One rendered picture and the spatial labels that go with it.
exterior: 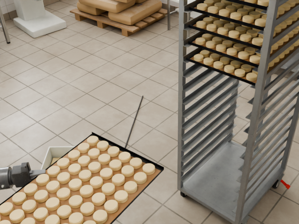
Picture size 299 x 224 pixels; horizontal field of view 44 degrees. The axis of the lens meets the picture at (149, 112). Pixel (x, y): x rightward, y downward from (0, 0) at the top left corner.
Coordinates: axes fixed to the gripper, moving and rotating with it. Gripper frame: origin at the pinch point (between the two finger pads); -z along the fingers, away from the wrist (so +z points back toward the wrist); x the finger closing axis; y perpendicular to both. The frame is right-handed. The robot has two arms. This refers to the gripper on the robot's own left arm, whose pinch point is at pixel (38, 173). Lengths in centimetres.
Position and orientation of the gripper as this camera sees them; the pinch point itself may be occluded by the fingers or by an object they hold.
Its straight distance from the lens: 160.4
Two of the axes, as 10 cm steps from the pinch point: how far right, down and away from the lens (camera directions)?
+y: -1.5, -5.9, 7.9
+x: -0.4, -8.0, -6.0
